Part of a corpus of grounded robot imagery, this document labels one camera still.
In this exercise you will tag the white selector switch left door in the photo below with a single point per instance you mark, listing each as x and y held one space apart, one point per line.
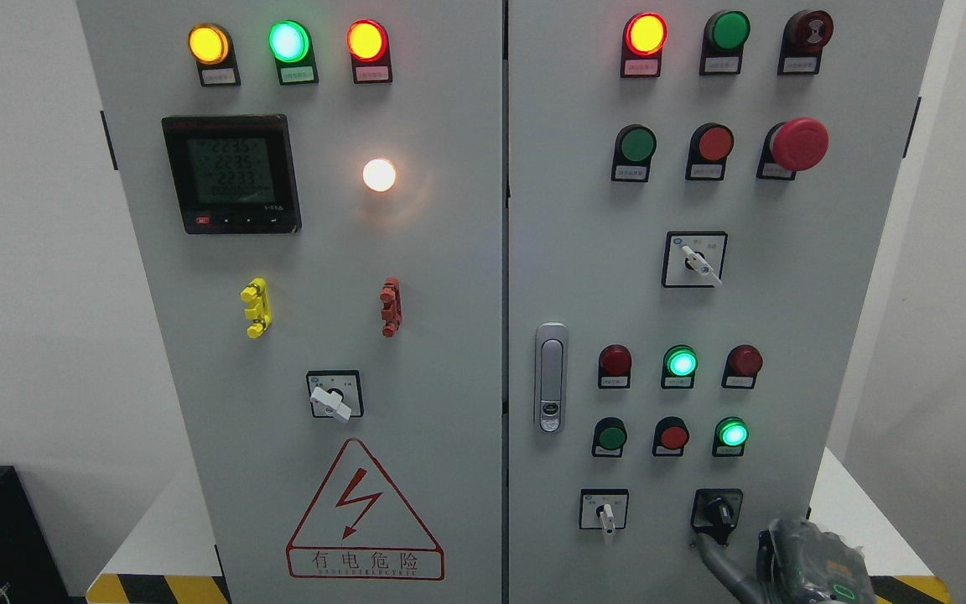
335 394

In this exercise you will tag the red push button lower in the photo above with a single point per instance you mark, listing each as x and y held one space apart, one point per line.
671 437

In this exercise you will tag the black digital power meter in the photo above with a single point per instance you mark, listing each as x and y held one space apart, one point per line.
233 174

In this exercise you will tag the white selector switch lower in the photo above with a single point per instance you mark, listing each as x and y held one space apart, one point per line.
604 510

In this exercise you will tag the white selector switch upper right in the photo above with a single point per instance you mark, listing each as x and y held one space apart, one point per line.
693 259

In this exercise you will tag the silver cabinet door handle lock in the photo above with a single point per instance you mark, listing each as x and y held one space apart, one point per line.
550 366

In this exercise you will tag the red push button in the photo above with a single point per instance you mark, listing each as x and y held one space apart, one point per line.
671 437
708 150

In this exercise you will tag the grey right cabinet door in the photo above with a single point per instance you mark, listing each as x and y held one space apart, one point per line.
588 253

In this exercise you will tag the white selector switch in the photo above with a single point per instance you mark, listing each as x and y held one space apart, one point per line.
693 259
604 510

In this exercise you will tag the red electrical hazard warning sticker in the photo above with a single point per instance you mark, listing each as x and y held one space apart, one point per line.
359 526

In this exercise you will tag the dark red indicator middle left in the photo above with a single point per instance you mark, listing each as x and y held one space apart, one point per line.
614 367

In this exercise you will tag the green push button lower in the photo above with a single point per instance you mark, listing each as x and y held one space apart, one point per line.
610 437

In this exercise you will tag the red indicator light left door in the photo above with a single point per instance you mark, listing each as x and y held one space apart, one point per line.
369 48

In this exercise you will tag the white glowing indicator lamp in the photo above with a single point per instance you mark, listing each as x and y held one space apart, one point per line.
379 174

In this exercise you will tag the green lit indicator middle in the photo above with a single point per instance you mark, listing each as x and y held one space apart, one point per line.
679 366

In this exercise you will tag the green indicator top right door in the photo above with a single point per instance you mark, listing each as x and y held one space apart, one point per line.
724 37

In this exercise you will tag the yellow indicator light top left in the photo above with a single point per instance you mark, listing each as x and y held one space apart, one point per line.
214 54

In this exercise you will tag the red lit indicator right door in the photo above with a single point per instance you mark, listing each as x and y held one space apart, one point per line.
643 39

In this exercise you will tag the red push button upper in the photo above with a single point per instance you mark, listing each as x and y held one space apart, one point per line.
708 150

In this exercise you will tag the green illuminated button lower right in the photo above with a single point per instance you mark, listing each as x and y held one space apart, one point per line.
730 437

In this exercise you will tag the green push button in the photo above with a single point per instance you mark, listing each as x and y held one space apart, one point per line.
610 437
632 155

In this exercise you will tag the black rotary knob switch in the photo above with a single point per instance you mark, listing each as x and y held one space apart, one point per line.
716 512

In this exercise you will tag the dark red buzzer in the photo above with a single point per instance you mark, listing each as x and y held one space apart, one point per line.
804 37

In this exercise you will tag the grey left cabinet door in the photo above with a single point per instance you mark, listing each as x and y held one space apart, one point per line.
432 393

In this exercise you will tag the grey cabinet door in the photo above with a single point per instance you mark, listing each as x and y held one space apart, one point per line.
432 393
588 253

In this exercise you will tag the green push button upper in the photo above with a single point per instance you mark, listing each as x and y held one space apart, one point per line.
632 155

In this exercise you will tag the red indicator middle right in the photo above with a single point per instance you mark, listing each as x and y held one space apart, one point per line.
742 367

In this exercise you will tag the green indicator light top left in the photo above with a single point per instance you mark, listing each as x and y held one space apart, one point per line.
291 46

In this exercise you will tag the red emergency stop mushroom button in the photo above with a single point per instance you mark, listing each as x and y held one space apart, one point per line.
791 147

